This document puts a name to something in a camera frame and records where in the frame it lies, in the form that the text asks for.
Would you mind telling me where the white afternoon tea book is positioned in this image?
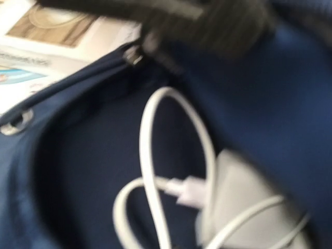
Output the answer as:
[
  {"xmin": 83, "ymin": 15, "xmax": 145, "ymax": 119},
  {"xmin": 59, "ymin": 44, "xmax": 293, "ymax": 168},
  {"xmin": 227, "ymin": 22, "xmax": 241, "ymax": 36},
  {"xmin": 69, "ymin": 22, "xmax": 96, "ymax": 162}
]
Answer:
[{"xmin": 1, "ymin": 1, "xmax": 141, "ymax": 74}]

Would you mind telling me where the white charging cable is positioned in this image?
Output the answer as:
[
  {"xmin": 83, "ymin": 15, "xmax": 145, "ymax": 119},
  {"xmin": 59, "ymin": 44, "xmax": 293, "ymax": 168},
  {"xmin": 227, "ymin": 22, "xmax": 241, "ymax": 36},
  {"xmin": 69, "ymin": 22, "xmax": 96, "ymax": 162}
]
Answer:
[{"xmin": 113, "ymin": 87, "xmax": 309, "ymax": 249}]

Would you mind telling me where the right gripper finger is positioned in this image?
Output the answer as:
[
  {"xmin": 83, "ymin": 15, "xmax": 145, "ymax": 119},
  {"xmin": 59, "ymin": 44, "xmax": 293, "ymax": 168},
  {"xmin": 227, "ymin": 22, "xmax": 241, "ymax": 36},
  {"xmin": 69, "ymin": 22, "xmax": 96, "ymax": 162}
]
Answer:
[{"xmin": 40, "ymin": 0, "xmax": 275, "ymax": 73}]

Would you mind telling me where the navy blue student backpack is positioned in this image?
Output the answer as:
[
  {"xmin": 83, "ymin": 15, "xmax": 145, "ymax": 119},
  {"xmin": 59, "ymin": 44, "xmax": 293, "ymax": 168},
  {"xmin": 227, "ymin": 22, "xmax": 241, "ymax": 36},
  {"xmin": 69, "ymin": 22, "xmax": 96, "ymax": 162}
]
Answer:
[{"xmin": 1, "ymin": 1, "xmax": 331, "ymax": 248}]

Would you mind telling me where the blue dog cover book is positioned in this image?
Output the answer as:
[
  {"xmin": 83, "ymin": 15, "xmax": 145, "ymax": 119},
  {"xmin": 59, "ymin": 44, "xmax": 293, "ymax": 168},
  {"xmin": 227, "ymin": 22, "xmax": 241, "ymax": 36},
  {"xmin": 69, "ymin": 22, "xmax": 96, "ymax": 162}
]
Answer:
[{"xmin": 1, "ymin": 65, "xmax": 53, "ymax": 115}]

